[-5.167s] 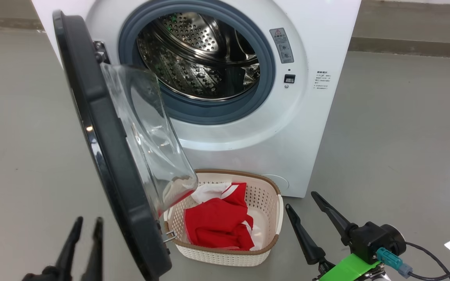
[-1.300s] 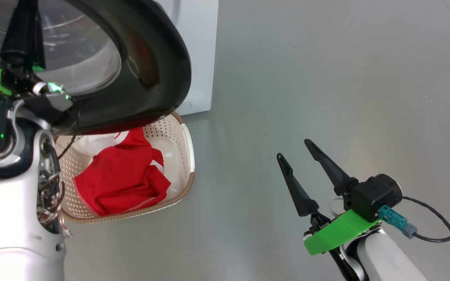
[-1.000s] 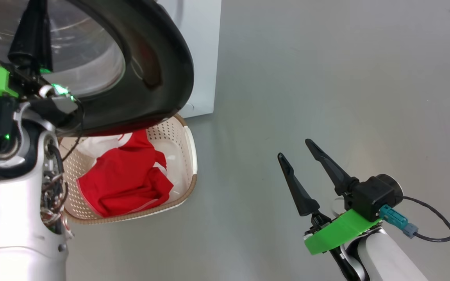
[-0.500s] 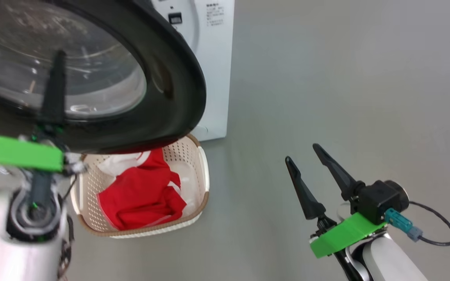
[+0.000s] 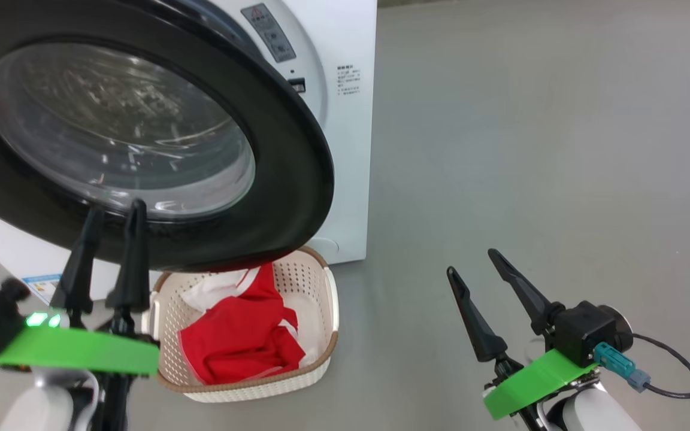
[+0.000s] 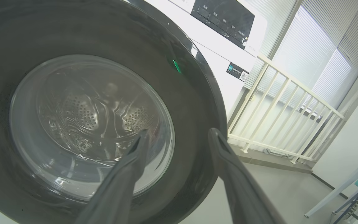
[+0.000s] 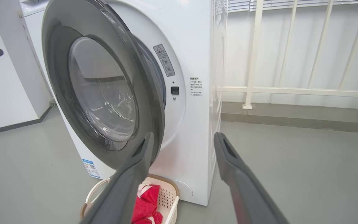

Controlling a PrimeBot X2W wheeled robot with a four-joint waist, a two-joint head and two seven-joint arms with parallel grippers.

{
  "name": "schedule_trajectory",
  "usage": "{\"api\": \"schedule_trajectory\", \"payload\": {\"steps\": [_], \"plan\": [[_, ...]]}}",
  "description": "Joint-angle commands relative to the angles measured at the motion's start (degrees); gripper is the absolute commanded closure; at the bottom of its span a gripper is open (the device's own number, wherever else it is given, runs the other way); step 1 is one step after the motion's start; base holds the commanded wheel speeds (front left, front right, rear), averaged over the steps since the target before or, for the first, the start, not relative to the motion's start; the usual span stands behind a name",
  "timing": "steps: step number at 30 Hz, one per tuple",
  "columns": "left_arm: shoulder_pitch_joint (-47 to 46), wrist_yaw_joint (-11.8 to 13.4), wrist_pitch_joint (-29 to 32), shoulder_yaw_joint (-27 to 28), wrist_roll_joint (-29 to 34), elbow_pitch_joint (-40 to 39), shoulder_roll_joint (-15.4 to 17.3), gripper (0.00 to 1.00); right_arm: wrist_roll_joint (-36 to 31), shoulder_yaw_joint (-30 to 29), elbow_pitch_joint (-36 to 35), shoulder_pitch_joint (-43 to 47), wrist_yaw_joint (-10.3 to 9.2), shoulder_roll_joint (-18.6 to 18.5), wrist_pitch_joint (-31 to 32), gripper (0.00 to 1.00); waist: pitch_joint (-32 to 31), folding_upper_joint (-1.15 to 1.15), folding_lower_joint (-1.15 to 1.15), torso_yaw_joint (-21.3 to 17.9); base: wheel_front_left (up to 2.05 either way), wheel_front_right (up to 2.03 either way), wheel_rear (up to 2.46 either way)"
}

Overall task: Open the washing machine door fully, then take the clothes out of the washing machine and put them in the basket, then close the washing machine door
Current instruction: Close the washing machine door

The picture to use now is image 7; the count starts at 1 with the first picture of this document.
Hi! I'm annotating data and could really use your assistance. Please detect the white front-load washing machine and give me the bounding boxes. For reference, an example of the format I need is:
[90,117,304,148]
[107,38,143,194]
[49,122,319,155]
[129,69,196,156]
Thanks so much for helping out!
[19,0,229,206]

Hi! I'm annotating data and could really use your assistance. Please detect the grey warning sticker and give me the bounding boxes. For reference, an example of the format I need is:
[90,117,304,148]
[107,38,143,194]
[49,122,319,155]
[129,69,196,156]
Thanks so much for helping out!
[153,44,176,77]

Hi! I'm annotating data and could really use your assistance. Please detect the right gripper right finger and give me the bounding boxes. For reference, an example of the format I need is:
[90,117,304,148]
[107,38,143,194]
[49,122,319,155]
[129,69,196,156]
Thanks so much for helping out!
[214,132,290,224]

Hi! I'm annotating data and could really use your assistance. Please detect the grey washing machine door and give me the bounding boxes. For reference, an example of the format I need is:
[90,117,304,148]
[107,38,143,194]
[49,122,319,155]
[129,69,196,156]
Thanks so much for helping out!
[41,0,165,170]

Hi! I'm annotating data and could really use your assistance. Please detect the round white filter cover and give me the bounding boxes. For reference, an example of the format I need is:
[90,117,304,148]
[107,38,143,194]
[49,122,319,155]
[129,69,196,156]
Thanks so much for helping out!
[171,180,194,200]

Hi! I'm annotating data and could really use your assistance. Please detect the cream perforated laundry basket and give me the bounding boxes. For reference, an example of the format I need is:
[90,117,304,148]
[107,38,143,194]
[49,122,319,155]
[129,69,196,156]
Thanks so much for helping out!
[80,174,180,224]

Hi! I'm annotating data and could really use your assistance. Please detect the white window blinds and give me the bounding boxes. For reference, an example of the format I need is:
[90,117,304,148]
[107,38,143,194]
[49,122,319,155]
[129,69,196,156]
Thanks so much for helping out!
[227,0,358,12]

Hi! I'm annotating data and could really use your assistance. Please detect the blue energy label sticker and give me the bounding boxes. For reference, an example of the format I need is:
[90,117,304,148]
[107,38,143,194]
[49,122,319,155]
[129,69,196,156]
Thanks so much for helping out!
[82,159,101,179]

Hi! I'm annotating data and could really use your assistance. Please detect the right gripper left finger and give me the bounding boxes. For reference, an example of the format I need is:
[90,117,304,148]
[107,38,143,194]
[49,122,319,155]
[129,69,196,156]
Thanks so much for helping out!
[80,132,154,224]

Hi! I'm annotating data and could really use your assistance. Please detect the cream metal railing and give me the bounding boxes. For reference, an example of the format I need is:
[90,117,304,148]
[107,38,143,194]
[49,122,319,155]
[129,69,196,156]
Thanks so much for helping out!
[215,0,358,109]

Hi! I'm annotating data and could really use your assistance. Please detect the red garment with white stripes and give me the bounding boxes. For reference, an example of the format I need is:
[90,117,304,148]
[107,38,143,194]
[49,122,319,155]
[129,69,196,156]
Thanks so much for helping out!
[131,196,164,224]
[139,184,161,206]

